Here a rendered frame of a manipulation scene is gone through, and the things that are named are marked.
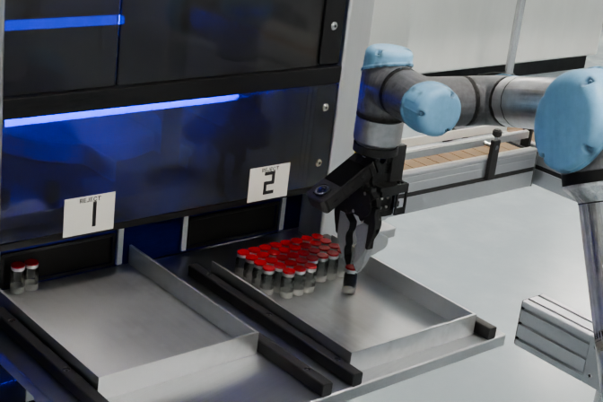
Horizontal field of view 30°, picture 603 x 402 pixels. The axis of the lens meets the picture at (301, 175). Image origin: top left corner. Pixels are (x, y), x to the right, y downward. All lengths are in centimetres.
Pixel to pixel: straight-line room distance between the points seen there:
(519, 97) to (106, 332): 68
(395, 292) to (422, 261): 241
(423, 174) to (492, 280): 193
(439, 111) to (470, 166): 83
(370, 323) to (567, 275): 270
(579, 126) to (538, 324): 150
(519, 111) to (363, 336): 41
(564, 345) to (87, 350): 140
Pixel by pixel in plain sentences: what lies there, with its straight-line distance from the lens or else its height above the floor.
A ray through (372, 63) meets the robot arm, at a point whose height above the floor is 127.
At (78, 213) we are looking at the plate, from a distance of 168.
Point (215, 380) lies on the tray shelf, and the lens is 156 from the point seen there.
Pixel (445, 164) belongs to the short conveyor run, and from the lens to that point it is 237.
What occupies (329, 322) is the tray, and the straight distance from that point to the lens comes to 174.
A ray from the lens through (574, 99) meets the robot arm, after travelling 129.
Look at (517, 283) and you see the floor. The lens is 424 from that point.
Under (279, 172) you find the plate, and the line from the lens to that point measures 189.
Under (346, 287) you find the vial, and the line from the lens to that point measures 183.
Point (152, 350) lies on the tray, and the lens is 161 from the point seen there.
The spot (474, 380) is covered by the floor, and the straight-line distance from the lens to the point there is 351.
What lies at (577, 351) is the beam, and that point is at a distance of 269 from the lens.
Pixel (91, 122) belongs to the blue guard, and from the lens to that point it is 164.
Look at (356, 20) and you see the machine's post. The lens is 191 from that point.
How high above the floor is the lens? 166
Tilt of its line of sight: 19 degrees down
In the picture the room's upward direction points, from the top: 7 degrees clockwise
